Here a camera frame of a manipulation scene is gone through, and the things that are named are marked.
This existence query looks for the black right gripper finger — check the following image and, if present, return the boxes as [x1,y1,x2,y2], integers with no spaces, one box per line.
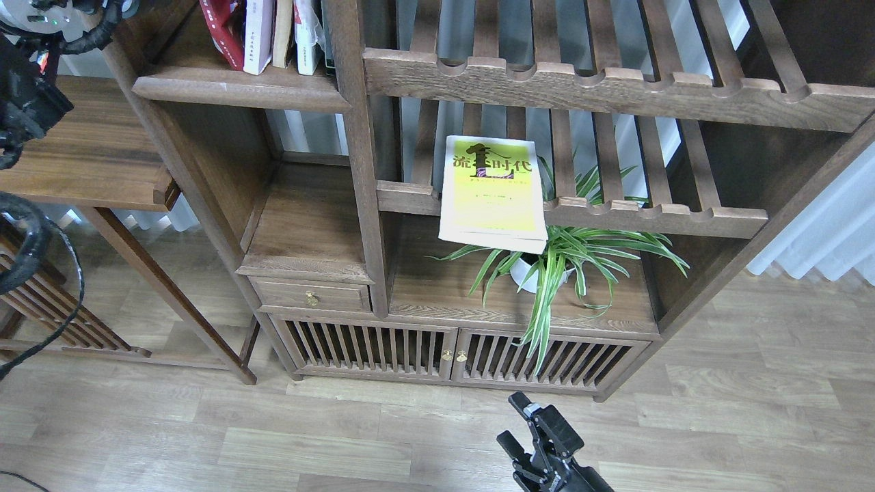
[497,430,551,491]
[509,392,584,468]

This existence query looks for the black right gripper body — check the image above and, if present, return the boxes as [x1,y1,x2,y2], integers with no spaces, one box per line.
[523,459,615,491]

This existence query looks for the yellow-green paperback book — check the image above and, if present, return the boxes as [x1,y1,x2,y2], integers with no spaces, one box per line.
[438,136,548,254]

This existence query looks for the white lilac paperback book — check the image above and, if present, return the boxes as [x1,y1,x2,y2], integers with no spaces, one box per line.
[243,0,276,75]

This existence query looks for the red paperback book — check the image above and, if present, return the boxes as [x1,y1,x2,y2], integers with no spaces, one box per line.
[199,1,246,71]

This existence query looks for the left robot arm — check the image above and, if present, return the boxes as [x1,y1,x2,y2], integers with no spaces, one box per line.
[1,1,153,294]

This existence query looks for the brass cabinet door knobs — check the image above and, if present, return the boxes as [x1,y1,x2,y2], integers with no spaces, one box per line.
[440,350,468,362]

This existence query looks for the spider plant in white pot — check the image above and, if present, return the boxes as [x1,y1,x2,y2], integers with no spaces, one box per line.
[429,149,691,375]

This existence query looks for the dark wooden bookshelf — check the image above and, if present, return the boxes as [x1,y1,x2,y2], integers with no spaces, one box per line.
[105,1,873,401]

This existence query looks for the brass drawer knob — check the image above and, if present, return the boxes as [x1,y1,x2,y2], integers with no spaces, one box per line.
[304,290,320,306]

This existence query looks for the white curtain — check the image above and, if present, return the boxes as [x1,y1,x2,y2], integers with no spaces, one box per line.
[746,144,874,284]

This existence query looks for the white plastic-wrapped upright book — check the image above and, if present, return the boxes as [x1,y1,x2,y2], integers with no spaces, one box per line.
[294,0,325,76]

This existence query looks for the dark upright book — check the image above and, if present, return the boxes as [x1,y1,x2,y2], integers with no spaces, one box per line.
[319,1,336,76]

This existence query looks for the tan upright book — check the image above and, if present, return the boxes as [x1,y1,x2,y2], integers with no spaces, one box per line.
[271,0,295,69]

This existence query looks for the wooden side table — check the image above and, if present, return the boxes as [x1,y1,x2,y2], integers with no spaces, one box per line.
[2,76,259,384]

